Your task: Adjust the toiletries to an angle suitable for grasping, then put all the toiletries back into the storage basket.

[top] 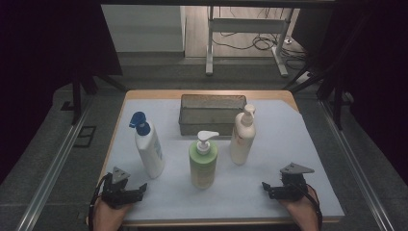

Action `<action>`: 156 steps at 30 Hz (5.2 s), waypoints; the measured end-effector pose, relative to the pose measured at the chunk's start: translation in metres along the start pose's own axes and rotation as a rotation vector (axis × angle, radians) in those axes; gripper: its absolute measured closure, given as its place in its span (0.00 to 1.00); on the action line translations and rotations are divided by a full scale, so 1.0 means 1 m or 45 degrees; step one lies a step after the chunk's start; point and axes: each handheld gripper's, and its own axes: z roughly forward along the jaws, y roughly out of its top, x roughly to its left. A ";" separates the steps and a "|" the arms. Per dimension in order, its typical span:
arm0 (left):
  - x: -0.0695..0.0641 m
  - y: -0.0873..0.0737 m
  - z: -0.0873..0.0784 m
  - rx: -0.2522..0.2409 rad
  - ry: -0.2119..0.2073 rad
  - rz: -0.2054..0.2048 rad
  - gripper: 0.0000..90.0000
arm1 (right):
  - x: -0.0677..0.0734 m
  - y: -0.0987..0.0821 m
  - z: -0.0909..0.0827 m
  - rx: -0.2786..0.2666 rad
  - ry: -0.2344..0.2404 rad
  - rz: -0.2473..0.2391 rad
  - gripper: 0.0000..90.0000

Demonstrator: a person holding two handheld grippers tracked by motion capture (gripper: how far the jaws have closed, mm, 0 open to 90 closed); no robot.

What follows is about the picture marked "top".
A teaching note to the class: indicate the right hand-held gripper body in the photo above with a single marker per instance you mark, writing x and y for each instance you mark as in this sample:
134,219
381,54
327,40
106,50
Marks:
293,187

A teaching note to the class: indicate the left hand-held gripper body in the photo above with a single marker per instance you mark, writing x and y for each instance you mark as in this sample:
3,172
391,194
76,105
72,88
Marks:
114,192

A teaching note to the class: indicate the white bottle with blue pump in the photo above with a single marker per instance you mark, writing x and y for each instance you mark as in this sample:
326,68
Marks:
149,150

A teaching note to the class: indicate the cream pump bottle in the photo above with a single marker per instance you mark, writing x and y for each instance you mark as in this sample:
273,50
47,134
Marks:
242,141

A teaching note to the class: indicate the green bottle with white pump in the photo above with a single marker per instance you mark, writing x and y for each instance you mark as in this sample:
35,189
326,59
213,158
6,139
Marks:
203,166

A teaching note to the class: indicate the grey mesh basket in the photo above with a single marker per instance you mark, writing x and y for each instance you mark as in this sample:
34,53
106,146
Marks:
208,112

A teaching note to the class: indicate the person's left hand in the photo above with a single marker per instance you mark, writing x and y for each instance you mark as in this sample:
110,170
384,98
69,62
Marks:
109,218

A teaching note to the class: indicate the person's right hand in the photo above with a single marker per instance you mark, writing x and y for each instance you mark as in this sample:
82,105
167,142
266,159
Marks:
301,213

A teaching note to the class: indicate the black stand legs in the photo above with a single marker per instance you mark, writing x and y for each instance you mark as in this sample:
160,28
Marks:
77,96
336,102

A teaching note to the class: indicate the white power strip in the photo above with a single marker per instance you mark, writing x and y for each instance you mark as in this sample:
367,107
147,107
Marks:
304,78

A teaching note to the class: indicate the dark curtain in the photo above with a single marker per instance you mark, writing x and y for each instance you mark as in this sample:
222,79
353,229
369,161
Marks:
38,64
378,80

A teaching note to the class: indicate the white cabinet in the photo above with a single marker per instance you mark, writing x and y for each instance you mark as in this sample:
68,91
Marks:
144,29

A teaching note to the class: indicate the aluminium rail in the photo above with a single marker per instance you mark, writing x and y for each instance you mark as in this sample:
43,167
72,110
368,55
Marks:
356,166
51,173

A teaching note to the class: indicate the white metal stand frame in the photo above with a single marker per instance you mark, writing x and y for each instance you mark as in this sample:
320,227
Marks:
247,25

